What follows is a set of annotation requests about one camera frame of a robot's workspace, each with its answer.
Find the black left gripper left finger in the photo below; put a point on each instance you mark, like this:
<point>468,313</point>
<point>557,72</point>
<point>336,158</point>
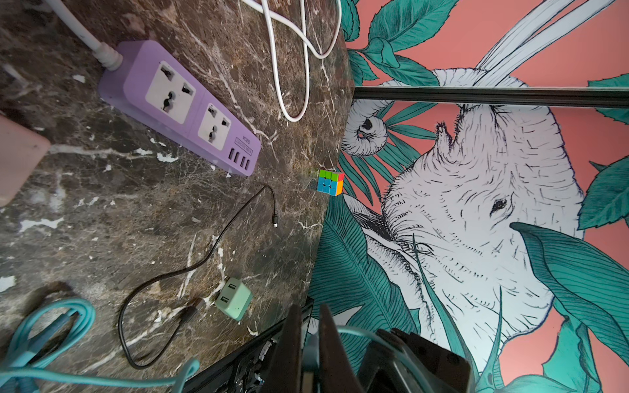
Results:
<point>285,369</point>

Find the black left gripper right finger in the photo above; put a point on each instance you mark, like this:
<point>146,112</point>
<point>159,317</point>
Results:
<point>335,371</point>

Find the pink USB wall charger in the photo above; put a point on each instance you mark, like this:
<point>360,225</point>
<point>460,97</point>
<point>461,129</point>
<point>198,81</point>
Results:
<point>21,151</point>

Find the colourful puzzle cube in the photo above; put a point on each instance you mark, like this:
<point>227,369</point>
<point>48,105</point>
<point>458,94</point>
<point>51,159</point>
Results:
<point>330,182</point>

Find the purple power strip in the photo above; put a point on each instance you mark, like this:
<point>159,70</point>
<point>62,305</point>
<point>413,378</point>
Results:
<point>154,88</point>

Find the green USB wall charger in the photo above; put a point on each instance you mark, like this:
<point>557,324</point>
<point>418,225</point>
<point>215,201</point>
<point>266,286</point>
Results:
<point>234,299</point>

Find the black right frame post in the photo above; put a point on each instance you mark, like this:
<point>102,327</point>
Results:
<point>614,98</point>

